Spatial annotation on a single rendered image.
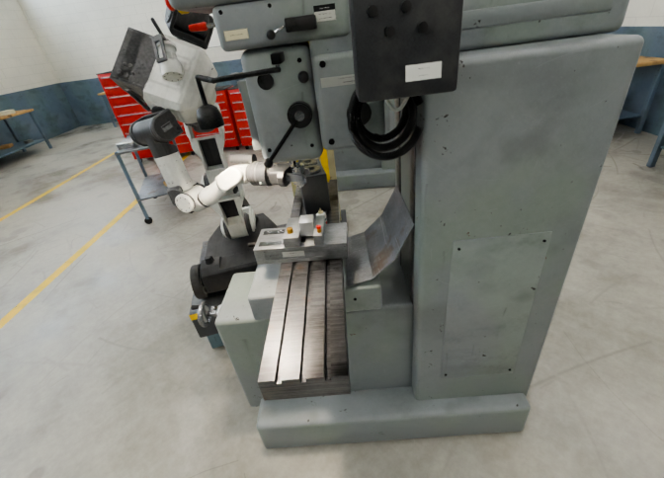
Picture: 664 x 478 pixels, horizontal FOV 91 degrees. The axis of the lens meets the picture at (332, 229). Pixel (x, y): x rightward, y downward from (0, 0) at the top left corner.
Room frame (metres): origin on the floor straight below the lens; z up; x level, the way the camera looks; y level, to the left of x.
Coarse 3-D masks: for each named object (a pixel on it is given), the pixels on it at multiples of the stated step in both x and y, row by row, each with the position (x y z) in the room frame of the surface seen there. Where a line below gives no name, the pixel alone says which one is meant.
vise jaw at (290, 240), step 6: (288, 222) 1.12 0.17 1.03; (294, 222) 1.11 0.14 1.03; (294, 228) 1.07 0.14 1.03; (288, 234) 1.03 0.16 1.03; (294, 234) 1.02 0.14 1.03; (288, 240) 1.01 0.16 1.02; (294, 240) 1.00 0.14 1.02; (300, 240) 1.03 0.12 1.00; (288, 246) 1.01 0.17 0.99; (294, 246) 1.00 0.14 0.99
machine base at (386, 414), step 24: (264, 408) 0.89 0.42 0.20; (288, 408) 0.88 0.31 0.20; (312, 408) 0.86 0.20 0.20; (336, 408) 0.84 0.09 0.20; (360, 408) 0.83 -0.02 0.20; (384, 408) 0.82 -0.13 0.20; (408, 408) 0.80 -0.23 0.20; (432, 408) 0.79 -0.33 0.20; (456, 408) 0.77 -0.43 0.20; (480, 408) 0.76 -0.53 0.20; (504, 408) 0.75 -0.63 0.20; (528, 408) 0.74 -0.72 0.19; (264, 432) 0.80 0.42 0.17; (288, 432) 0.80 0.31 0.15; (312, 432) 0.79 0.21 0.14; (336, 432) 0.78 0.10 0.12; (360, 432) 0.78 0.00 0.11; (384, 432) 0.77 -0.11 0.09; (408, 432) 0.76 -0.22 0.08; (432, 432) 0.76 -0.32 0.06; (456, 432) 0.75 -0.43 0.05; (480, 432) 0.74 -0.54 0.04; (504, 432) 0.74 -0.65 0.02
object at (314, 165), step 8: (304, 160) 1.55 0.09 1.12; (312, 160) 1.54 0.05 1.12; (312, 168) 1.45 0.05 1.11; (320, 168) 1.43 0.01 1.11; (312, 176) 1.37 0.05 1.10; (320, 176) 1.38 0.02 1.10; (304, 184) 1.37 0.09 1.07; (312, 184) 1.37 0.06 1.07; (320, 184) 1.38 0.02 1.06; (304, 192) 1.37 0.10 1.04; (312, 192) 1.37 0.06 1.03; (320, 192) 1.37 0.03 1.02; (328, 192) 1.38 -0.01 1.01; (304, 200) 1.36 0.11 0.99; (312, 200) 1.37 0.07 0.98; (320, 200) 1.37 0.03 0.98; (328, 200) 1.38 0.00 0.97; (304, 208) 1.41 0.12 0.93; (312, 208) 1.37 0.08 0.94; (328, 208) 1.38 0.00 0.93
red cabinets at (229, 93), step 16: (112, 80) 5.78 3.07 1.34; (112, 96) 5.79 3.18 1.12; (128, 96) 5.79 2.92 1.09; (224, 96) 5.76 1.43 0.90; (240, 96) 5.67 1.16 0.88; (128, 112) 5.78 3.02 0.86; (144, 112) 5.79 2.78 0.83; (224, 112) 5.76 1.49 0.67; (240, 112) 5.68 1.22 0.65; (128, 128) 5.78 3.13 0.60; (192, 128) 6.07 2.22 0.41; (224, 128) 5.76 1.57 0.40; (240, 128) 5.69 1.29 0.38; (224, 144) 5.77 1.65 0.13
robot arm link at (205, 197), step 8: (200, 184) 1.28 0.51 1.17; (184, 192) 1.20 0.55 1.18; (192, 192) 1.21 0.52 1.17; (200, 192) 1.20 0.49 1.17; (208, 192) 1.17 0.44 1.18; (216, 192) 1.16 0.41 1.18; (200, 200) 1.18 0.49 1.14; (208, 200) 1.17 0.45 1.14; (216, 200) 1.18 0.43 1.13; (200, 208) 1.19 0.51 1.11
